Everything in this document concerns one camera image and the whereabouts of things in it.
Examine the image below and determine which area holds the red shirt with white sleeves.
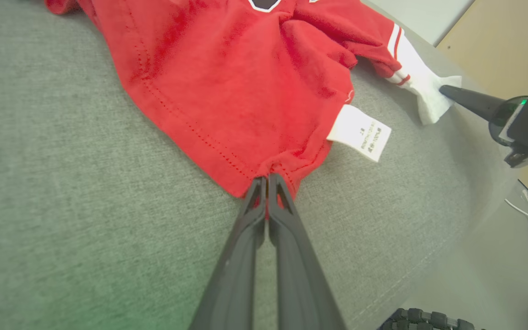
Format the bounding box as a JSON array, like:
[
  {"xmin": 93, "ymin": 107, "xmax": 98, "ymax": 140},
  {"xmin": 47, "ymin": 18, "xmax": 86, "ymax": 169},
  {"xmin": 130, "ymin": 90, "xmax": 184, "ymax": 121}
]
[{"xmin": 44, "ymin": 0, "xmax": 462, "ymax": 200}]

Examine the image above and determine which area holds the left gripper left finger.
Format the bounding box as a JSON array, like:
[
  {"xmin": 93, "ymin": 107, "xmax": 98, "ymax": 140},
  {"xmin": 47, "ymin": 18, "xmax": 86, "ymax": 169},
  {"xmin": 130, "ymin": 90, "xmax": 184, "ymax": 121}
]
[{"xmin": 190, "ymin": 176, "xmax": 267, "ymax": 330}]

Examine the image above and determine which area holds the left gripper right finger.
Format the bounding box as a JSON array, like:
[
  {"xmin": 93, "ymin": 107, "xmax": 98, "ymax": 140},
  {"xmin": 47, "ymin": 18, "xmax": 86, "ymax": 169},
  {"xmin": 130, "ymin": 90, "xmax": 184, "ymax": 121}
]
[{"xmin": 269, "ymin": 173, "xmax": 347, "ymax": 330}]

